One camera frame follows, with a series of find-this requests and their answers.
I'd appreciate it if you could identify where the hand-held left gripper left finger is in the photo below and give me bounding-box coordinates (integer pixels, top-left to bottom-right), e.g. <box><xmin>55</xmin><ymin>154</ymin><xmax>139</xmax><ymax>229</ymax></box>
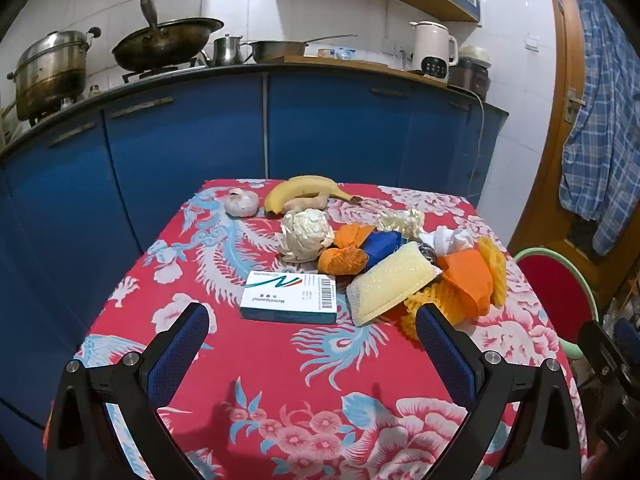
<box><xmin>46</xmin><ymin>302</ymin><xmax>211</xmax><ymax>480</ymax></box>

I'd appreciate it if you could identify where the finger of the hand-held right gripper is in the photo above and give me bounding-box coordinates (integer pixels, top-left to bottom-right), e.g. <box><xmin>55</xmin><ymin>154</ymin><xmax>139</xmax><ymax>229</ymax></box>
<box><xmin>614</xmin><ymin>318</ymin><xmax>640</xmax><ymax>358</ymax></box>
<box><xmin>578</xmin><ymin>320</ymin><xmax>623</xmax><ymax>401</ymax></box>

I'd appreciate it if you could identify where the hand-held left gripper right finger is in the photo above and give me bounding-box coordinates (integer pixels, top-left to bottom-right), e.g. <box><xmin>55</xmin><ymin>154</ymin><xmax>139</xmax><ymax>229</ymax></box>
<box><xmin>415</xmin><ymin>304</ymin><xmax>583</xmax><ymax>480</ymax></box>

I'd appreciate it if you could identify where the yellow sponge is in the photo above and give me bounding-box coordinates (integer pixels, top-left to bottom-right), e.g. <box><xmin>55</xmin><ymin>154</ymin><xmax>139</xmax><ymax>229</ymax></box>
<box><xmin>346</xmin><ymin>241</ymin><xmax>443</xmax><ymax>328</ymax></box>

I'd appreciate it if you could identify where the yellow foam net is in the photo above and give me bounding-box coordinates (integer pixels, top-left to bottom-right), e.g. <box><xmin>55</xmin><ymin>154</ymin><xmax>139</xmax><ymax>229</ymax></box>
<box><xmin>400</xmin><ymin>236</ymin><xmax>508</xmax><ymax>343</ymax></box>

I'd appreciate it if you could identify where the white sock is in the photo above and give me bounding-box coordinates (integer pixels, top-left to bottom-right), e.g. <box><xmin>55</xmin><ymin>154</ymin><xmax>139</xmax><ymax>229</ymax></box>
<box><xmin>420</xmin><ymin>226</ymin><xmax>476</xmax><ymax>256</ymax></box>

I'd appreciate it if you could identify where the white medicine box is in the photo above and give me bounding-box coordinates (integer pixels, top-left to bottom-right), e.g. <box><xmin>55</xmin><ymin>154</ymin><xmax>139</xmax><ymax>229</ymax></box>
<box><xmin>240</xmin><ymin>270</ymin><xmax>337</xmax><ymax>325</ymax></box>

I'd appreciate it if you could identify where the blue knit cloth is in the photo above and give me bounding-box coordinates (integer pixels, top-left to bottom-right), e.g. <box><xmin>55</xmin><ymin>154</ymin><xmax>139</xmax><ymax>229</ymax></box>
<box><xmin>361</xmin><ymin>230</ymin><xmax>405</xmax><ymax>268</ymax></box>

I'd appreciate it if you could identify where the orange mesh cloth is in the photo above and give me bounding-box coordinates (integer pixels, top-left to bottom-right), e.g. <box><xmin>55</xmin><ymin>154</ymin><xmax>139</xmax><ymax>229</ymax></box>
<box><xmin>318</xmin><ymin>223</ymin><xmax>376</xmax><ymax>276</ymax></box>

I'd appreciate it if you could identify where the small cream paper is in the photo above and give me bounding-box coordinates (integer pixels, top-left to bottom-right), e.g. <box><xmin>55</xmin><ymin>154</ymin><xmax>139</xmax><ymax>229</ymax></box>
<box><xmin>376</xmin><ymin>208</ymin><xmax>426</xmax><ymax>238</ymax></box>

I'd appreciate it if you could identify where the large cream paper ball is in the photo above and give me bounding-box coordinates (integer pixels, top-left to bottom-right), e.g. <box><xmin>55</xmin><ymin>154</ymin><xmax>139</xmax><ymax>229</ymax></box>
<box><xmin>276</xmin><ymin>209</ymin><xmax>336</xmax><ymax>263</ymax></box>

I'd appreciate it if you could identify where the red basin green rim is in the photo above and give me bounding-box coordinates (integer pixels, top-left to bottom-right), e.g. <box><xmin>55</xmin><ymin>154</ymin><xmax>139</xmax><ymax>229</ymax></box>
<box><xmin>514</xmin><ymin>247</ymin><xmax>599</xmax><ymax>359</ymax></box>

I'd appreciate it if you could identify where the red floral tablecloth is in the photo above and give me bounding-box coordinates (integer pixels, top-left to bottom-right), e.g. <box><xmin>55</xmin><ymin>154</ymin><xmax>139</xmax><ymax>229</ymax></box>
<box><xmin>44</xmin><ymin>177</ymin><xmax>586</xmax><ymax>480</ymax></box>

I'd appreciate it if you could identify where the garlic bulb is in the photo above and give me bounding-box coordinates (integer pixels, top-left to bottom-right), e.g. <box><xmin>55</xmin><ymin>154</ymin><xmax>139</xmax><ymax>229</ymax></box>
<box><xmin>224</xmin><ymin>188</ymin><xmax>260</xmax><ymax>218</ymax></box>

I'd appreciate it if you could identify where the wooden door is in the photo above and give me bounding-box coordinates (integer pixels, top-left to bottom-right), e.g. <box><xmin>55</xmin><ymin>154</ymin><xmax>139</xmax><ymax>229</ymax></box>
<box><xmin>507</xmin><ymin>0</ymin><xmax>640</xmax><ymax>306</ymax></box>

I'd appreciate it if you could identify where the ginger root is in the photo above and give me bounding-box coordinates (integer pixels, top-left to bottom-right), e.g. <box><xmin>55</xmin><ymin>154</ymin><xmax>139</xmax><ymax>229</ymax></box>
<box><xmin>284</xmin><ymin>192</ymin><xmax>332</xmax><ymax>213</ymax></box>

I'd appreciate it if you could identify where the blue kitchen base cabinet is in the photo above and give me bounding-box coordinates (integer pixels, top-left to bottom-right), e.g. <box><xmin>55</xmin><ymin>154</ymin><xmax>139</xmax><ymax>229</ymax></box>
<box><xmin>0</xmin><ymin>62</ymin><xmax>508</xmax><ymax>431</ymax></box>

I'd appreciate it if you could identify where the yellow banana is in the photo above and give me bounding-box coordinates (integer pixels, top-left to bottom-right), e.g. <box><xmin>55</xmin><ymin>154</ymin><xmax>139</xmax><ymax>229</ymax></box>
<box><xmin>263</xmin><ymin>175</ymin><xmax>360</xmax><ymax>216</ymax></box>

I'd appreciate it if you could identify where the blue plaid shirt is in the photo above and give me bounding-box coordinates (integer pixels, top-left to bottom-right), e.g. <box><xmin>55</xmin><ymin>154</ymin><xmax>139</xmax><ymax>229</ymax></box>
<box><xmin>559</xmin><ymin>0</ymin><xmax>640</xmax><ymax>256</ymax></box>

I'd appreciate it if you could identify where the brown rice cooker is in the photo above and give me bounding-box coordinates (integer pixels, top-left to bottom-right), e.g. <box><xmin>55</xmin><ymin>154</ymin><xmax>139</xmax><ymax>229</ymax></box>
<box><xmin>447</xmin><ymin>45</ymin><xmax>490</xmax><ymax>101</ymax></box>

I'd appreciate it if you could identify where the gas stove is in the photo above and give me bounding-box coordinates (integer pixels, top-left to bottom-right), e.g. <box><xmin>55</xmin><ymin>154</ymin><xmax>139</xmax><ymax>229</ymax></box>
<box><xmin>121</xmin><ymin>57</ymin><xmax>201</xmax><ymax>85</ymax></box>

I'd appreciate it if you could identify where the white electric soy milk maker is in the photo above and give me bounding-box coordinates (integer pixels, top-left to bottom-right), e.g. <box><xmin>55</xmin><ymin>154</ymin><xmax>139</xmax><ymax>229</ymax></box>
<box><xmin>409</xmin><ymin>21</ymin><xmax>459</xmax><ymax>83</ymax></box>

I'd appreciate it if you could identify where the small steel kettle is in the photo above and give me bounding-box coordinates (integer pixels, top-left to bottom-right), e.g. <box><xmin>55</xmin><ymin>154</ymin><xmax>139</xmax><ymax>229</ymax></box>
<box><xmin>202</xmin><ymin>34</ymin><xmax>253</xmax><ymax>67</ymax></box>

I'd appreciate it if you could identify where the steel stock pot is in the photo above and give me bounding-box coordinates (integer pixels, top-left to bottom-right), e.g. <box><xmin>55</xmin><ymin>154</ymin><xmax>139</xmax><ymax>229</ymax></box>
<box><xmin>6</xmin><ymin>27</ymin><xmax>101</xmax><ymax>123</ymax></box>

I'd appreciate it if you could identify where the dark wok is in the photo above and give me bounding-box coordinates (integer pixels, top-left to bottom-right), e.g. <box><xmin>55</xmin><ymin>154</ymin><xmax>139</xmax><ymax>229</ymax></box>
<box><xmin>111</xmin><ymin>0</ymin><xmax>225</xmax><ymax>73</ymax></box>

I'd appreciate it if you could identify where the wooden cutting board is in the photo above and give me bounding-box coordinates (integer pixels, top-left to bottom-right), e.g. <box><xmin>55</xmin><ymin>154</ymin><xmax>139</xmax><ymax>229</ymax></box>
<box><xmin>257</xmin><ymin>54</ymin><xmax>321</xmax><ymax>64</ymax></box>

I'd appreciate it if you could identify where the white power cable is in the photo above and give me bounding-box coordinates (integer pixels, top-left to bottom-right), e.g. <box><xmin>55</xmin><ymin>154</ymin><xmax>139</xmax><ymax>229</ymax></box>
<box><xmin>467</xmin><ymin>92</ymin><xmax>486</xmax><ymax>201</ymax></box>

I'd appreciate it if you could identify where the metal door handle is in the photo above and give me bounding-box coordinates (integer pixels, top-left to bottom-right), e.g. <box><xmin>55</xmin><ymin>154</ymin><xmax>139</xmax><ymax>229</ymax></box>
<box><xmin>562</xmin><ymin>87</ymin><xmax>586</xmax><ymax>123</ymax></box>

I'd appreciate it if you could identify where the steel long-handled pan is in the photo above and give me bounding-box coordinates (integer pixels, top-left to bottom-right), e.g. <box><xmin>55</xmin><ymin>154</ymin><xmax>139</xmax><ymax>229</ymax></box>
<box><xmin>247</xmin><ymin>35</ymin><xmax>358</xmax><ymax>63</ymax></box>

